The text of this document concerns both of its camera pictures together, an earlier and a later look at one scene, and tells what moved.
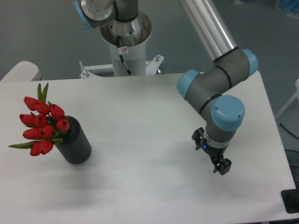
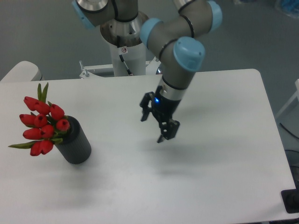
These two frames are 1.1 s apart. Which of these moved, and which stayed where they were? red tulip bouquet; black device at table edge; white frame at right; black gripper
Moved: black gripper
Stayed: white frame at right; red tulip bouquet; black device at table edge
